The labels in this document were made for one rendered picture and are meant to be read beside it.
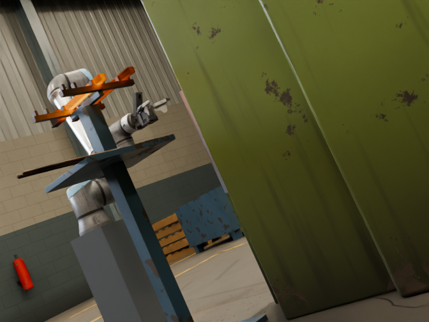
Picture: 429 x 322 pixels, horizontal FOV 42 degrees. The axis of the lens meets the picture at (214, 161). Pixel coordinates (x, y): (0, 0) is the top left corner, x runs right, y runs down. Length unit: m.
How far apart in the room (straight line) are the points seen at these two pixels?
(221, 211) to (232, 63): 5.65
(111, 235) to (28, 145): 7.35
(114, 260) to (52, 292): 6.73
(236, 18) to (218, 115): 0.31
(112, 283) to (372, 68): 1.93
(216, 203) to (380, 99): 5.98
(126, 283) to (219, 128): 1.34
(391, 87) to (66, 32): 10.64
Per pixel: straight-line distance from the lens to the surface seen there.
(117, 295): 3.01
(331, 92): 1.55
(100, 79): 2.00
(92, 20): 12.42
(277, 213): 1.80
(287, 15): 1.60
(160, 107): 2.69
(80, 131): 2.83
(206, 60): 1.86
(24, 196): 9.89
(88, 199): 3.06
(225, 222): 7.39
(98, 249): 3.01
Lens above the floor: 0.41
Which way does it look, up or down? 5 degrees up
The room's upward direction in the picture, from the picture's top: 25 degrees counter-clockwise
